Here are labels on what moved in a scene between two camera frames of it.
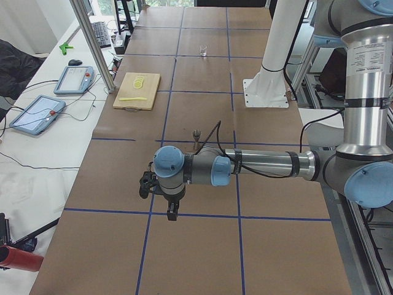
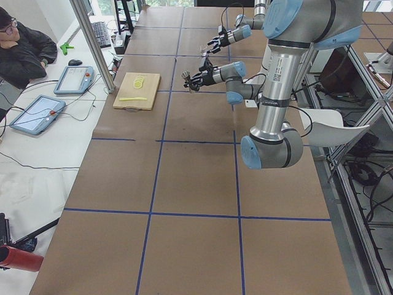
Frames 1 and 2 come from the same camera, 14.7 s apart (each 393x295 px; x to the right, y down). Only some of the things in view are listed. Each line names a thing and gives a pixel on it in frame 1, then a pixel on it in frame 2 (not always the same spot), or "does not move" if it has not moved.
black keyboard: x=101 y=34 does not move
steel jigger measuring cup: x=196 y=133 → x=185 y=74
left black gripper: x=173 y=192 → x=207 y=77
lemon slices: x=137 y=83 does not move
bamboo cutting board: x=138 y=91 does not move
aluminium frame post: x=93 y=44 does not move
